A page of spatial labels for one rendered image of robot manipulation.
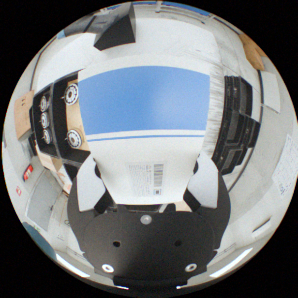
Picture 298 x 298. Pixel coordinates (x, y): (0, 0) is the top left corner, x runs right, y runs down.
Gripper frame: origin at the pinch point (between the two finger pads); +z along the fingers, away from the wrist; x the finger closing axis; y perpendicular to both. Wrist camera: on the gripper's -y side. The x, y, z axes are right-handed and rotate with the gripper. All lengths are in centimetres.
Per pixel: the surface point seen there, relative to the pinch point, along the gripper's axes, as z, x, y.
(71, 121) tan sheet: 27.7, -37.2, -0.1
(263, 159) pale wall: 54, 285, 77
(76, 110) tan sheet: 27.7, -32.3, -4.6
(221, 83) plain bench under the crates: 41, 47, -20
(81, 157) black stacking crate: 21.6, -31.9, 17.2
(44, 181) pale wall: 64, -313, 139
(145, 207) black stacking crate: 20, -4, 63
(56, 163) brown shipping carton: 28, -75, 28
